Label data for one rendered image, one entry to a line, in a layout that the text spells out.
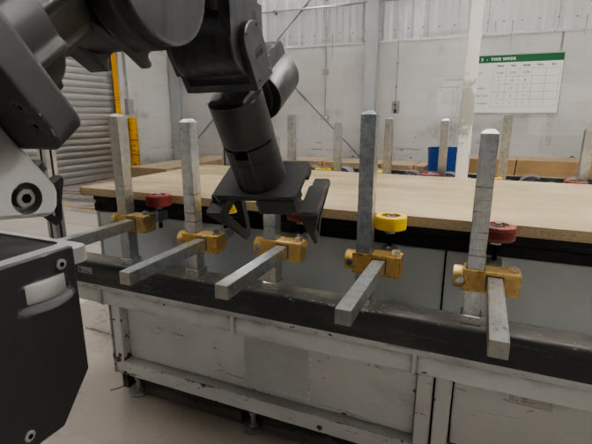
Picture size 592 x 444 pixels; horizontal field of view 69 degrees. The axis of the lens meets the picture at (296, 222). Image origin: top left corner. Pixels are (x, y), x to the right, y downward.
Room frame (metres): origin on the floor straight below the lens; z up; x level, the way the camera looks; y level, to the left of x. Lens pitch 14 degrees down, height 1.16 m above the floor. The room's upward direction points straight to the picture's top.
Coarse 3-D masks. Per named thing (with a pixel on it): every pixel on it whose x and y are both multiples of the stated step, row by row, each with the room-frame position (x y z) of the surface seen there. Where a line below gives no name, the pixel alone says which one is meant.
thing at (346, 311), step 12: (372, 264) 0.92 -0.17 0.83; (384, 264) 0.94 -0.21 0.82; (360, 276) 0.85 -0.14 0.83; (372, 276) 0.85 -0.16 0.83; (360, 288) 0.79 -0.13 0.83; (372, 288) 0.83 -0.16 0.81; (348, 300) 0.73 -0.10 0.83; (360, 300) 0.75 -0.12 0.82; (336, 312) 0.69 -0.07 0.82; (348, 312) 0.69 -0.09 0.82; (348, 324) 0.69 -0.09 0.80
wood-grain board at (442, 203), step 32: (96, 192) 1.53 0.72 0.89; (160, 192) 1.44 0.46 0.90; (352, 192) 1.44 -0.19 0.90; (384, 192) 1.44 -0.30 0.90; (416, 192) 1.44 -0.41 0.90; (448, 192) 1.44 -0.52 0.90; (512, 192) 1.44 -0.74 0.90; (544, 192) 1.44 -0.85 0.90; (576, 192) 1.44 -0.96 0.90; (416, 224) 1.09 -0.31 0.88; (448, 224) 1.05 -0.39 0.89; (544, 224) 1.00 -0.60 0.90; (576, 224) 1.00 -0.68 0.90
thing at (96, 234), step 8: (160, 216) 1.34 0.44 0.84; (112, 224) 1.19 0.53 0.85; (120, 224) 1.19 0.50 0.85; (128, 224) 1.22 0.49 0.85; (88, 232) 1.10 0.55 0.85; (96, 232) 1.11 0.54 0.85; (104, 232) 1.14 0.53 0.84; (112, 232) 1.16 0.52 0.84; (120, 232) 1.19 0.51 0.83; (72, 240) 1.04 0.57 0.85; (80, 240) 1.06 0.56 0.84; (88, 240) 1.09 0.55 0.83; (96, 240) 1.11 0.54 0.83
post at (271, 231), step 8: (264, 216) 1.08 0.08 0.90; (272, 216) 1.07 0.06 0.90; (280, 216) 1.10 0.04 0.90; (264, 224) 1.08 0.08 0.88; (272, 224) 1.07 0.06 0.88; (280, 224) 1.10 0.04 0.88; (264, 232) 1.08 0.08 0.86; (272, 232) 1.07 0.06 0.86; (280, 232) 1.10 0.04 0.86; (280, 264) 1.10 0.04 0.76; (272, 272) 1.07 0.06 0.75; (280, 272) 1.10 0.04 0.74; (264, 280) 1.08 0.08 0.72; (272, 280) 1.07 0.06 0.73
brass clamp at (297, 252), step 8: (256, 240) 1.09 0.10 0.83; (264, 240) 1.07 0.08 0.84; (272, 240) 1.06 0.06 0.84; (280, 240) 1.06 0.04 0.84; (288, 240) 1.06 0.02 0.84; (304, 240) 1.06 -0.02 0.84; (256, 248) 1.07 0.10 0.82; (264, 248) 1.07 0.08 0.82; (288, 248) 1.05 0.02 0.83; (296, 248) 1.04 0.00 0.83; (304, 248) 1.06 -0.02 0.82; (288, 256) 1.05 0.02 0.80; (296, 256) 1.04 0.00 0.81; (304, 256) 1.06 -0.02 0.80
